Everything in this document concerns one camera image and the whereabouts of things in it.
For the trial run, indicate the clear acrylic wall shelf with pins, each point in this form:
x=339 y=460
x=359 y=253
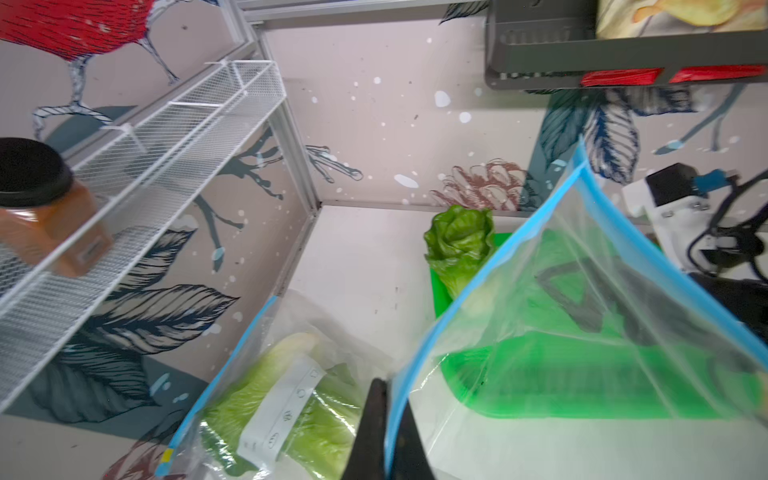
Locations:
x=142 y=179

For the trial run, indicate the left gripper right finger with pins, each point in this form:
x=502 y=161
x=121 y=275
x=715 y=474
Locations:
x=410 y=460

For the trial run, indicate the clear zipper bag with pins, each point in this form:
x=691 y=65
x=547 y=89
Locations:
x=292 y=312
x=462 y=444

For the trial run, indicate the green plastic basket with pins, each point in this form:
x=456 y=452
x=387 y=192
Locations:
x=537 y=363

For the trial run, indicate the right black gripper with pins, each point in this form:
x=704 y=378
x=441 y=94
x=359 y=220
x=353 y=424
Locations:
x=738 y=306

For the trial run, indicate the black wall basket shelf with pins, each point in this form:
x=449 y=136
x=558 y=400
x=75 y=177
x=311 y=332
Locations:
x=537 y=45

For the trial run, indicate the orange spice jar black lid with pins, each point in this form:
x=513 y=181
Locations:
x=43 y=204

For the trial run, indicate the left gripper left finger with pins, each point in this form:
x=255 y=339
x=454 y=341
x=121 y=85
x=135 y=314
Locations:
x=366 y=461

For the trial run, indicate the chinese cabbage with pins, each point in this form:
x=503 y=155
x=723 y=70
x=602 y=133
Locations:
x=459 y=242
x=297 y=401

